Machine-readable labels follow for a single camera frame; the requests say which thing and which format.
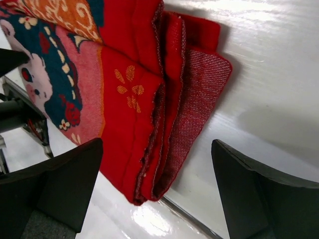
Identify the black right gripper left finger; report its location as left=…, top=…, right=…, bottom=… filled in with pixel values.
left=0, top=138, right=103, bottom=239

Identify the red patterned folded blanket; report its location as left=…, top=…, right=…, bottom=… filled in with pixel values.
left=0, top=0, right=232, bottom=205

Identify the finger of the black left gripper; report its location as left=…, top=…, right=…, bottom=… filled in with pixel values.
left=0, top=48, right=29, bottom=77

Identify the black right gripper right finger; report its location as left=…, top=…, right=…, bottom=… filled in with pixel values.
left=211, top=139, right=319, bottom=239

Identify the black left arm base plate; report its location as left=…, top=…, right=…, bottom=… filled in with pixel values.
left=2, top=76, right=53, bottom=158

